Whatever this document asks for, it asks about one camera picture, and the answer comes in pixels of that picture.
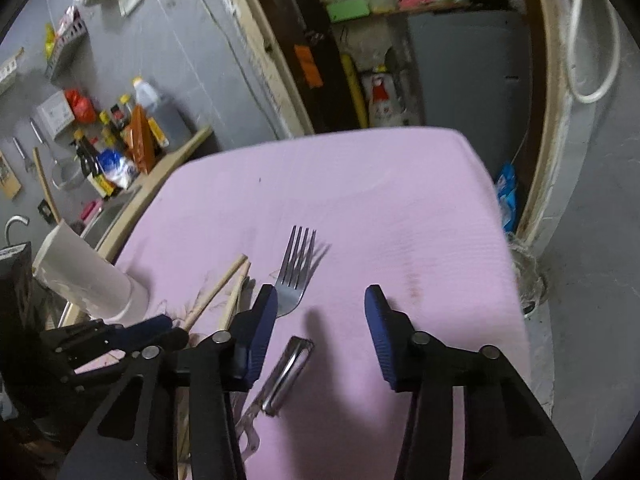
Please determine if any large oil jug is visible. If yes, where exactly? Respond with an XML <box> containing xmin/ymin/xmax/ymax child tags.
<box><xmin>132</xmin><ymin>77</ymin><xmax>192</xmax><ymax>153</ymax></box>

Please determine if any dark soy sauce bottle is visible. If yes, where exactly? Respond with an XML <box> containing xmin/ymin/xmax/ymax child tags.
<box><xmin>74</xmin><ymin>129</ymin><xmax>116</xmax><ymax>198</ymax></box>

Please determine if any white hose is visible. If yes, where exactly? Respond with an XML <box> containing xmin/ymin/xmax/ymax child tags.
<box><xmin>565</xmin><ymin>0</ymin><xmax>622</xmax><ymax>105</ymax></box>

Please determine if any orange sauce pouch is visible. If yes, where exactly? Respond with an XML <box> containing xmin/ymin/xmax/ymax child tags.
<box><xmin>129</xmin><ymin>104</ymin><xmax>156</xmax><ymax>174</ymax></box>

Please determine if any pink floral tablecloth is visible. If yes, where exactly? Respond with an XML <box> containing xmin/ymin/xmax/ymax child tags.
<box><xmin>116</xmin><ymin>128</ymin><xmax>530</xmax><ymax>479</ymax></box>

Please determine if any red plastic bag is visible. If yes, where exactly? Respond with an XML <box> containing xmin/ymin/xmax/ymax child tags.
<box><xmin>64</xmin><ymin>89</ymin><xmax>98</xmax><ymax>125</ymax></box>

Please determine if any metal strainer ladle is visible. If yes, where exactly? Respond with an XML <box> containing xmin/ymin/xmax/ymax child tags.
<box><xmin>29</xmin><ymin>118</ymin><xmax>85</xmax><ymax>192</ymax></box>

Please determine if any green plastic box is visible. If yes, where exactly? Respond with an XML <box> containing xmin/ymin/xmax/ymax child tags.
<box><xmin>326</xmin><ymin>0</ymin><xmax>370</xmax><ymax>23</ymax></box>

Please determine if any blue plastic bag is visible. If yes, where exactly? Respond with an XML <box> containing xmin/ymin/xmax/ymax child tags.
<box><xmin>496</xmin><ymin>162</ymin><xmax>518</xmax><ymax>233</ymax></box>

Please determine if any silver metal fork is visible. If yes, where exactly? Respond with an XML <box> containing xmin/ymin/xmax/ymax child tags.
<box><xmin>274</xmin><ymin>226</ymin><xmax>316</xmax><ymax>318</ymax></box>

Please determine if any wooden knife board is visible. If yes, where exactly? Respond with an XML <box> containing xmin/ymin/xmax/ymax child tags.
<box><xmin>0</xmin><ymin>152</ymin><xmax>22</xmax><ymax>200</ymax></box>

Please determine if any white plastic utensil holder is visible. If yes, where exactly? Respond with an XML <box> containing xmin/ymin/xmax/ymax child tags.
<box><xmin>32</xmin><ymin>223</ymin><xmax>149</xmax><ymax>326</ymax></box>

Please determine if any wooden chopstick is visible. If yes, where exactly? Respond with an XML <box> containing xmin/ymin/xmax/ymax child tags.
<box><xmin>182</xmin><ymin>254</ymin><xmax>248</xmax><ymax>332</ymax></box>
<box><xmin>218</xmin><ymin>260</ymin><xmax>250</xmax><ymax>330</ymax></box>

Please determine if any chrome sink faucet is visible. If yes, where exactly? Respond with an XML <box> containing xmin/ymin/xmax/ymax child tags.
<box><xmin>3</xmin><ymin>214</ymin><xmax>32</xmax><ymax>248</ymax></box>

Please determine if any white wall box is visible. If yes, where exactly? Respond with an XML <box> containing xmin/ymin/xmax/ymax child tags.
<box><xmin>37</xmin><ymin>91</ymin><xmax>75</xmax><ymax>139</ymax></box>

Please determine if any grey metal cabinet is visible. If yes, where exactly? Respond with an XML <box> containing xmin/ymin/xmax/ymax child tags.
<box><xmin>408</xmin><ymin>11</ymin><xmax>530</xmax><ymax>178</ymax></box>

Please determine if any blue white seasoning bag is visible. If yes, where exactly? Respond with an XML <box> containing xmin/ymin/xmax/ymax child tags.
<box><xmin>98</xmin><ymin>148</ymin><xmax>138</xmax><ymax>190</ymax></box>

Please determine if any grey wall spice rack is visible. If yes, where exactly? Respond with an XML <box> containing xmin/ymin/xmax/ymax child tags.
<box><xmin>46</xmin><ymin>6</ymin><xmax>88</xmax><ymax>81</ymax></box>

